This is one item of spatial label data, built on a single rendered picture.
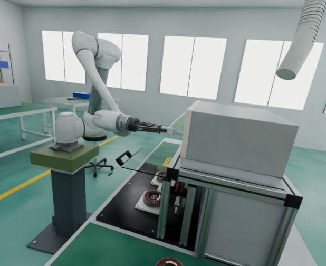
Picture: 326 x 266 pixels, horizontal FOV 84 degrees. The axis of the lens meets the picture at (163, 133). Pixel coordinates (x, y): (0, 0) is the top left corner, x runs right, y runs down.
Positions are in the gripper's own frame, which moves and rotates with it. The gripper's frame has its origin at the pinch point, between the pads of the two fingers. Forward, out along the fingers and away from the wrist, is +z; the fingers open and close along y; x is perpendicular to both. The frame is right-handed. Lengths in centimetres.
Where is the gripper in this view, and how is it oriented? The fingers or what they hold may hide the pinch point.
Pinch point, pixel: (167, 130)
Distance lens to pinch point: 90.0
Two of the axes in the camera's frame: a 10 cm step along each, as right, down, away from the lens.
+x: 0.9, -9.5, -2.9
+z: 9.6, 1.7, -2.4
